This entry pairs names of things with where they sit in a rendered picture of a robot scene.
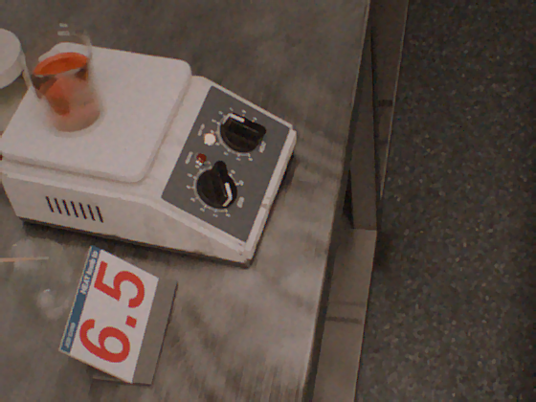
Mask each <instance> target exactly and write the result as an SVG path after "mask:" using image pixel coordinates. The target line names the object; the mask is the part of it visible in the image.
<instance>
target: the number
mask: <svg viewBox="0 0 536 402"><path fill-rule="evenodd" d="M150 281H151V277H149V276H147V275H145V274H143V273H141V272H139V271H137V270H135V269H133V268H131V267H129V266H125V265H123V264H121V263H119V262H118V261H116V260H114V259H112V258H110V257H107V256H105V255H104V254H102V253H100V259H99V262H98V264H97V268H96V271H95V274H94V276H93V280H92V283H91V286H90V290H89V293H88V296H87V300H86V303H85V305H84V308H83V312H82V315H81V317H80V321H79V324H78V330H77V333H76V336H75V340H74V342H73V345H72V347H73V348H72V351H74V352H75V353H77V354H79V355H81V356H83V357H86V358H88V359H90V360H92V361H94V362H96V363H99V364H101V365H103V366H105V367H107V368H110V369H113V370H115V371H118V372H121V373H122V374H124V375H125V373H126V369H127V366H128V362H129V358H130V354H131V351H132V347H133V344H134V341H135V337H136V333H137V329H138V326H139V323H140V319H141V316H142V313H143V309H144V305H145V299H146V295H147V291H148V287H149V285H150Z"/></svg>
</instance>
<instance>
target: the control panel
mask: <svg viewBox="0 0 536 402"><path fill-rule="evenodd" d="M231 113H235V114H236V115H239V116H242V117H245V118H247V119H248V120H250V121H252V122H256V123H259V124H262V125H264V126H265V128H266V133H265V135H264V136H263V137H262V138H261V140H260V141H259V142H258V144H257V146H256V147H255V148H254V149H253V150H251V151H248V152H238V151H235V150H233V149H231V148H229V147H228V145H227V144H226V143H225V141H224V140H223V138H222V135H221V125H222V124H223V123H224V121H225V120H226V118H227V117H228V116H229V114H231ZM290 128H291V127H290V126H288V125H286V124H284V123H282V122H278V121H276V120H274V119H273V118H271V117H269V116H267V115H265V114H263V113H262V112H260V111H258V110H256V109H255V108H253V107H252V106H250V105H248V104H246V103H244V102H242V101H241V100H238V99H236V98H234V97H232V96H231V95H230V94H228V93H226V92H224V91H223V90H221V89H219V88H217V87H215V86H213V85H212V86H211V87H210V89H209V91H208V94H207V96H206V97H205V99H204V102H203V104H202V106H201V108H200V110H199V113H198V115H197V117H196V119H195V122H194V124H193V125H192V127H191V129H190V133H189V135H188V137H187V139H186V141H185V143H184V145H183V147H182V150H181V152H180V154H179V156H178V158H177V161H176V163H175V165H174V167H173V170H172V172H171V174H170V176H169V177H168V180H167V183H166V185H165V187H164V190H163V192H162V194H161V198H160V199H163V200H164V201H166V202H168V203H169V204H171V205H173V206H175V207H177V208H179V209H181V210H183V211H184V212H187V213H189V214H191V215H193V216H195V217H197V218H199V219H201V220H203V221H205V222H206V223H208V224H210V225H212V226H214V227H215V228H217V229H219V230H221V231H223V232H225V233H227V234H228V235H230V236H232V237H234V238H236V239H238V240H240V241H242V242H245V243H246V241H247V240H248V237H249V234H250V232H251V230H252V228H253V225H254V223H255V220H256V217H257V213H258V211H259V208H260V205H261V203H262V200H263V199H264V196H265V193H266V191H267V189H268V187H269V184H270V181H271V179H272V176H273V174H274V171H275V169H276V166H277V163H278V161H279V157H280V154H281V152H282V150H283V147H284V145H285V142H286V139H287V137H288V134H289V132H290ZM207 134H213V136H214V137H215V141H214V143H209V142H207V140H206V138H205V137H206V135H207ZM199 153H203V154H205V155H206V157H207V161H206V163H200V162H198V160H197V158H196V156H197V155H198V154H199ZM217 161H224V162H225V163H226V165H227V171H228V175H229V176H230V177H231V178H232V179H233V180H234V183H235V185H236V189H237V196H236V199H235V200H234V202H233V203H232V204H231V205H230V206H228V207H227V208H222V209H219V208H215V207H212V206H210V205H208V204H207V203H206V202H204V201H203V199H201V198H200V196H199V194H198V192H197V187H196V186H197V181H198V178H199V177H200V176H201V174H202V173H203V172H205V171H207V170H209V169H211V168H212V167H213V165H214V164H215V163H216V162H217Z"/></svg>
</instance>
